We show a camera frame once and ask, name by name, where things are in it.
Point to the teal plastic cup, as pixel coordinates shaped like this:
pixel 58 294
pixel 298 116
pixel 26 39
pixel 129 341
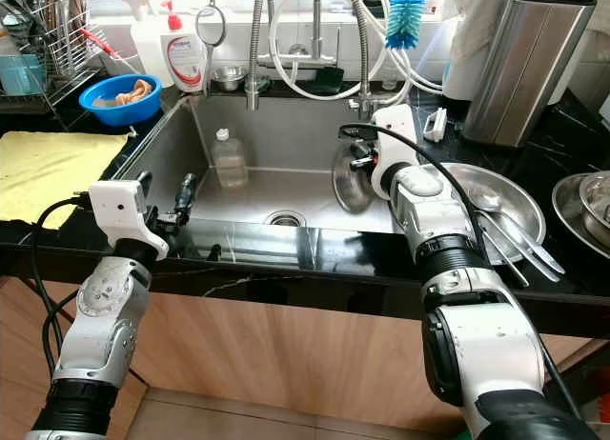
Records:
pixel 21 75

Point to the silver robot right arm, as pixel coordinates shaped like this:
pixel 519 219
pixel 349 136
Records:
pixel 477 335

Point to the small white clip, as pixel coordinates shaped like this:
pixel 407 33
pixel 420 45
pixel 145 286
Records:
pixel 435 126

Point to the round sink drain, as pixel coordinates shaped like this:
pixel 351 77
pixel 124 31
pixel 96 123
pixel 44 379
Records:
pixel 286 218

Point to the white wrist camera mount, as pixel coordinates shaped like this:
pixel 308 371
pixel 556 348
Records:
pixel 119 211
pixel 393 135

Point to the blue bottle brush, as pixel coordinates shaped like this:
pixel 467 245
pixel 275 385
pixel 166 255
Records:
pixel 405 21

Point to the small steel bowl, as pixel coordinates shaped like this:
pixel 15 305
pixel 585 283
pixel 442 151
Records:
pixel 346 188

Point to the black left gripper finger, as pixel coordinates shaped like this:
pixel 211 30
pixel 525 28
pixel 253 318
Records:
pixel 146 185
pixel 186 197

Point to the yellow cloth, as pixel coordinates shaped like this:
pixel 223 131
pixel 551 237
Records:
pixel 57 173

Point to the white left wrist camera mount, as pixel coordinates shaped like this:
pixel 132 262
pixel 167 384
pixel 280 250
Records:
pixel 119 211

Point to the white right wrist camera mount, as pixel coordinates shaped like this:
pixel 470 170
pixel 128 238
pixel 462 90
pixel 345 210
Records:
pixel 393 135

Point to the white soap bottle red pump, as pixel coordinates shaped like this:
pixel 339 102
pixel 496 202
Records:
pixel 183 64

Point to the small steel cup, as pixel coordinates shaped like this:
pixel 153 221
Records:
pixel 229 78

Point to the dark green sponge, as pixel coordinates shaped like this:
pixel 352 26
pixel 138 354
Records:
pixel 329 76

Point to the small steel tap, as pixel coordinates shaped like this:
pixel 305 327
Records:
pixel 372 105

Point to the blue plastic bowl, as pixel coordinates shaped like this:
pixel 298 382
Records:
pixel 119 111

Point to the white spray bottle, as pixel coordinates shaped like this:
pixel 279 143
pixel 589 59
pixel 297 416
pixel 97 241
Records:
pixel 148 45

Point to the clear plastic bottle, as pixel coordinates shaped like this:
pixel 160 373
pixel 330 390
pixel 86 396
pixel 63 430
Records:
pixel 229 164

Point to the round steel mesh strainer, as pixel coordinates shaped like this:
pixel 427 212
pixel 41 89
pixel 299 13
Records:
pixel 212 26

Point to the orange beige rag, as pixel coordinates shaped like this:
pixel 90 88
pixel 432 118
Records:
pixel 133 92

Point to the steel spoon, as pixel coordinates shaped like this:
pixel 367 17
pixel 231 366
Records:
pixel 510 259
pixel 534 250

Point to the stainless steel sink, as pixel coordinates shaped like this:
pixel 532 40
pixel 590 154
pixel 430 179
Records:
pixel 276 140

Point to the stainless steel knife block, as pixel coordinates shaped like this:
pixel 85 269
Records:
pixel 519 78

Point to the deep steel bowl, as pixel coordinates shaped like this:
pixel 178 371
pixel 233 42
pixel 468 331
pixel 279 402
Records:
pixel 586 211

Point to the steel spring faucet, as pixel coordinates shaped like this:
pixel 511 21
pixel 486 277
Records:
pixel 254 69

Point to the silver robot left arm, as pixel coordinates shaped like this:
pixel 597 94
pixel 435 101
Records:
pixel 100 335

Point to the large steel plate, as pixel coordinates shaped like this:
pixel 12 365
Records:
pixel 519 207

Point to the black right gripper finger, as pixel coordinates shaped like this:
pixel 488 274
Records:
pixel 356 157

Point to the wooden base cabinet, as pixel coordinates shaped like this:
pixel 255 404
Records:
pixel 295 354

